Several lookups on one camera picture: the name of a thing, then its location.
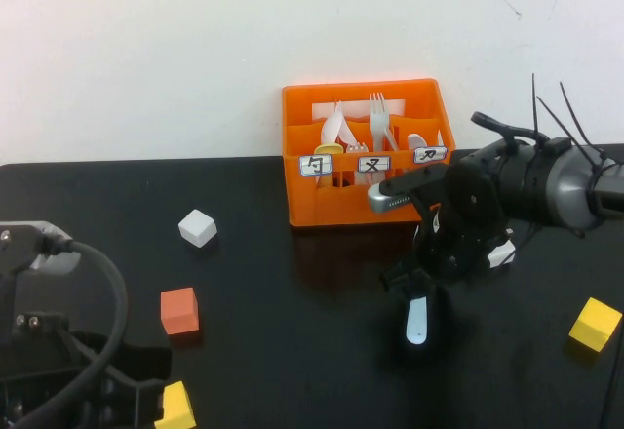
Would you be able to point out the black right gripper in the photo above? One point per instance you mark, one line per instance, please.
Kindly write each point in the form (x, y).
(453, 253)

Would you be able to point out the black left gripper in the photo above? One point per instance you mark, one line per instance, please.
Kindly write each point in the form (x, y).
(44, 351)

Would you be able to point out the light blue plastic fork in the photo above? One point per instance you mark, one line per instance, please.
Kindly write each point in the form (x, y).
(417, 322)

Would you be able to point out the pink plastic spoon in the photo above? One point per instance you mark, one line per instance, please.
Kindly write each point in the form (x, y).
(331, 127)

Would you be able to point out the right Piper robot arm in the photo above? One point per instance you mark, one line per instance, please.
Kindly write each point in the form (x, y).
(565, 190)

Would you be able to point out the orange plastic cutlery holder crate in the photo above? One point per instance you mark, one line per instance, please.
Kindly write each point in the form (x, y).
(351, 205)

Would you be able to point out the yellow foam cube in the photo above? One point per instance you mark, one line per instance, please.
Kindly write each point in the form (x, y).
(595, 324)
(180, 409)

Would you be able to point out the orange foam cube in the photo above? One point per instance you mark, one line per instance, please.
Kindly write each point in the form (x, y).
(179, 311)

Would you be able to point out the paper label fork character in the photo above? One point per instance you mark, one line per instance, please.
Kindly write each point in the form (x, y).
(374, 164)

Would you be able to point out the paper label knife character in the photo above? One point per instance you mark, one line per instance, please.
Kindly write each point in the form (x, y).
(430, 155)

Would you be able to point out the white round-tipped plastic knife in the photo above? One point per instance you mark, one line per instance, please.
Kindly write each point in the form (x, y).
(417, 141)

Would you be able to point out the white pointed plastic knife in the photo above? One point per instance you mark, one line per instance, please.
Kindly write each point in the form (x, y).
(440, 140)

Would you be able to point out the small pink plastic fork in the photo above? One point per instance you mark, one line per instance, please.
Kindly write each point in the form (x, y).
(357, 147)

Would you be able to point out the paper label spoon character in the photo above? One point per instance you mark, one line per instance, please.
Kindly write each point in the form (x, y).
(316, 165)

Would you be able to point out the yellow plastic spoon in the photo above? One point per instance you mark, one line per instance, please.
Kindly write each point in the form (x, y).
(327, 149)

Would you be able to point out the tall white plastic fork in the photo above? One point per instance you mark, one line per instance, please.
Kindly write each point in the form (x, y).
(378, 124)

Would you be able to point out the white foam cube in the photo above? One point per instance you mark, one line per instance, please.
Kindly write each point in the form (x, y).
(197, 229)

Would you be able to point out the black zip tie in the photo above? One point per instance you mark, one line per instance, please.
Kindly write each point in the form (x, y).
(553, 117)
(534, 107)
(580, 127)

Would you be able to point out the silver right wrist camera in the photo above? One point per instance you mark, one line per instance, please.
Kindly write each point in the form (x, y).
(385, 202)

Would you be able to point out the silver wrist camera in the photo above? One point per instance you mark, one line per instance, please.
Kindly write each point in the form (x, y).
(61, 264)
(385, 202)

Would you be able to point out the white USB wall charger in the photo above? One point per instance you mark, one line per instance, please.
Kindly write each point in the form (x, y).
(502, 256)

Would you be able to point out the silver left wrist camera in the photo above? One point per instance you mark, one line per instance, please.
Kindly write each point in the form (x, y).
(61, 264)

